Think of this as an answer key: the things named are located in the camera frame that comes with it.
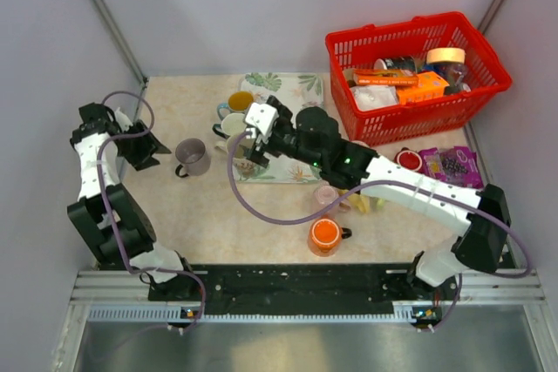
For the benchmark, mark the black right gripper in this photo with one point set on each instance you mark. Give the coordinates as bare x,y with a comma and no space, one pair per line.
266,144

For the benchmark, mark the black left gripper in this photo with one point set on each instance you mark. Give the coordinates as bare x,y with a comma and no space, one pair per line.
148,146

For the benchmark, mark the cream floral mug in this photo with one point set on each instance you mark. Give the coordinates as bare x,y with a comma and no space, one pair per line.
237,158

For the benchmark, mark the dark green mug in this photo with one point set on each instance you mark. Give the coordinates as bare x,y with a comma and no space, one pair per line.
231,125

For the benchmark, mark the lilac purple mug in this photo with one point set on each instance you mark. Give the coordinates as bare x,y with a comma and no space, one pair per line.
193,158

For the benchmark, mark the light blue butterfly mug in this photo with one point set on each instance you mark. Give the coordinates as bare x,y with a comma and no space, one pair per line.
238,102

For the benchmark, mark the orange mug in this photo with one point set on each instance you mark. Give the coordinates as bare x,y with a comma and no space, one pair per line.
325,236

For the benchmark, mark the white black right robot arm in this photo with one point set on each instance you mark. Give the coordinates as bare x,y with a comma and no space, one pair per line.
479,218

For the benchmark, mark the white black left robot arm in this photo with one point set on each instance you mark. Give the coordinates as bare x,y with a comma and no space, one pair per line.
107,217

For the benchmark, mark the pale pink faceted mug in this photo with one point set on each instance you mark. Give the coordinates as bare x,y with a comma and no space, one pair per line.
325,195

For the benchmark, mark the pink ghost pattern mug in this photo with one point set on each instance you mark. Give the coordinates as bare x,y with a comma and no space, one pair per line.
361,143

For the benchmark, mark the yellow mug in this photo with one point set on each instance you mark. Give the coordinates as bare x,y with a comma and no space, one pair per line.
357,201

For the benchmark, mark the red mug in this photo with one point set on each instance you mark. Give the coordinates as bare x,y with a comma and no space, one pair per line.
409,159

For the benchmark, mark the floral white serving tray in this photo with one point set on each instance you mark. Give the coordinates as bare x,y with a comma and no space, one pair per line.
297,91

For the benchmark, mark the white plastic bag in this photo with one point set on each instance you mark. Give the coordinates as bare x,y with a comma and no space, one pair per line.
373,97

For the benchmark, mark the orange rectangular box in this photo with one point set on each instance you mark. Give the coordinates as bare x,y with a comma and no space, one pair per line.
385,77

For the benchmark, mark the red plastic basket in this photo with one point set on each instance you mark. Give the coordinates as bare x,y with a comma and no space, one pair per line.
425,102

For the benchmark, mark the black printed can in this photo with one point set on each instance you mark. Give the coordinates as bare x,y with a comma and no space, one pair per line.
403,63

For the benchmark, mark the orange snack box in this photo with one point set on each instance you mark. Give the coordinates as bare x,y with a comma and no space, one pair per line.
430,86

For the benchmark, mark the purple snack packet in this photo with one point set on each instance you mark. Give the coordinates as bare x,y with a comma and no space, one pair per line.
456,166

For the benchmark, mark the masking tape roll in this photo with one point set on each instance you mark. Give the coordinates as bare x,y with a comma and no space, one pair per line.
446,55

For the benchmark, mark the clear plastic bottle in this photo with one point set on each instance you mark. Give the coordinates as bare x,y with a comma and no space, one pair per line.
454,74

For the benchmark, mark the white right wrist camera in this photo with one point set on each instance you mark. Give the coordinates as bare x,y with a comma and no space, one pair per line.
260,119

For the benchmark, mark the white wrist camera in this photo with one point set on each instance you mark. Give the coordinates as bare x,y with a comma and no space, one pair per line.
260,119
123,121

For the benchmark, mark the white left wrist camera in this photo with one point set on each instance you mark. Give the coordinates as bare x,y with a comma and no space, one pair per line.
123,121

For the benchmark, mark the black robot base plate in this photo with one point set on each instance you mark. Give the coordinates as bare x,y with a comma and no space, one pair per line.
299,289

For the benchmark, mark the aluminium rail frame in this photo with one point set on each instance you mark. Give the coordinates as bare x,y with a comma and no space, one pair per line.
362,317

